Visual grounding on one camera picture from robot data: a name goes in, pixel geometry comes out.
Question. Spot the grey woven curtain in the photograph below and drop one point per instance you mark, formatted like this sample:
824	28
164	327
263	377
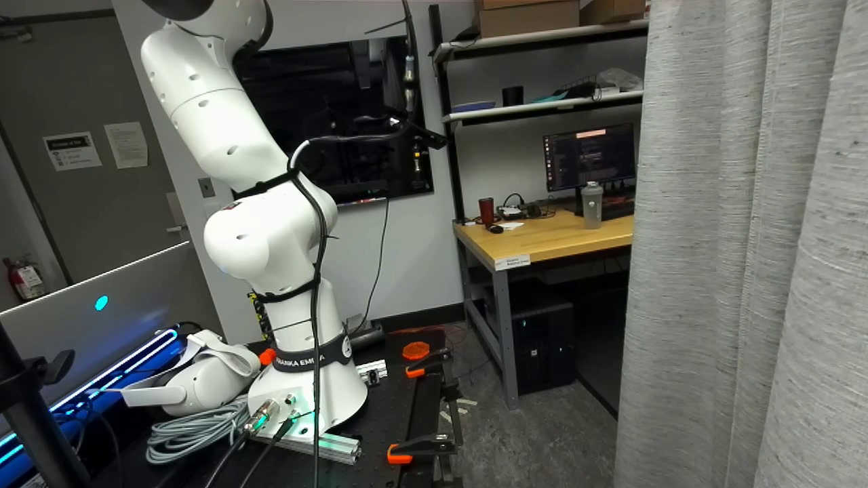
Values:
750	272

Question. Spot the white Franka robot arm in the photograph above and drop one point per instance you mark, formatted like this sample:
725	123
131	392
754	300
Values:
218	117

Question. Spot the dark red cup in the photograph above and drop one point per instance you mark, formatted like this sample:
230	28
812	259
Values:
486	213

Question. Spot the wooden top workbench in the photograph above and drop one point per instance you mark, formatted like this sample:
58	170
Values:
542	238

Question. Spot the orange black clamp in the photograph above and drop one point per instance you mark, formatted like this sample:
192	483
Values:
401	451
416	354

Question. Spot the black computer tower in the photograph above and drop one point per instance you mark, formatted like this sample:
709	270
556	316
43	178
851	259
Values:
542	349

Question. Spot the grey drink bottle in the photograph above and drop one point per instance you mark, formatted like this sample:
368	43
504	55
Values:
591	205

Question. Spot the black cup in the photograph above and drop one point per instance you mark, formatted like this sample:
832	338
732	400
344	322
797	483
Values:
514	95

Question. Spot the monitor with lit screen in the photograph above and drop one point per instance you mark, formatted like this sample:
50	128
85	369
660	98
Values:
587	159

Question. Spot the large cardboard box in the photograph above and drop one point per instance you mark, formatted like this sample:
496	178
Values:
530	17

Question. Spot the white VR headset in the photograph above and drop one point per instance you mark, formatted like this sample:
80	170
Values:
207	376

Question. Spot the small cardboard box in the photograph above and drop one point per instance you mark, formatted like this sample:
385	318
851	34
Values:
613	9

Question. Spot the tall white paper notice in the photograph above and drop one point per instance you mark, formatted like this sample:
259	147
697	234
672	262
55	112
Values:
126	146

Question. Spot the grey door with notices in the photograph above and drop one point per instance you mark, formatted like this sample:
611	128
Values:
81	219

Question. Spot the blue glowing light bar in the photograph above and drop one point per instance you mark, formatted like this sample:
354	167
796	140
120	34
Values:
109	383

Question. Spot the computer monitor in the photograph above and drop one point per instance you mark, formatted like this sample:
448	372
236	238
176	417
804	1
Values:
90	330

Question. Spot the wide white paper notice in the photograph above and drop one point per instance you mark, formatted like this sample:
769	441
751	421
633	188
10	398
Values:
70	151

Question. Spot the black tripod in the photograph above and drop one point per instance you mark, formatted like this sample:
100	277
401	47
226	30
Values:
36	424

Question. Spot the black frame shelf unit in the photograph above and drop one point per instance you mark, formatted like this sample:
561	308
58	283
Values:
542	110

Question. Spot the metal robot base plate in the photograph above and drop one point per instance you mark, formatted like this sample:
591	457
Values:
313	442

